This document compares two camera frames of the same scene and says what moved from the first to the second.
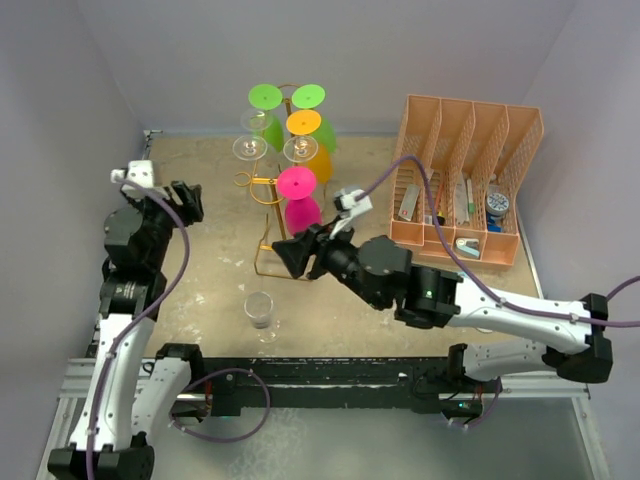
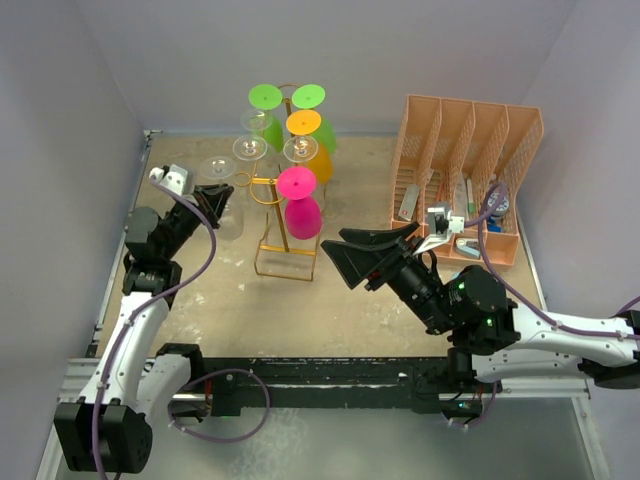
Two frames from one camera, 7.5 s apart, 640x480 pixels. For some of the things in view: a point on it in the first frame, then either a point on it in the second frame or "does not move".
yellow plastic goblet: (308, 122) does not move
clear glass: (258, 305) → (219, 170)
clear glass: (249, 147) does not move
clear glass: (300, 149) does not move
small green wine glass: (265, 97) does not move
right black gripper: (296, 253) → (357, 262)
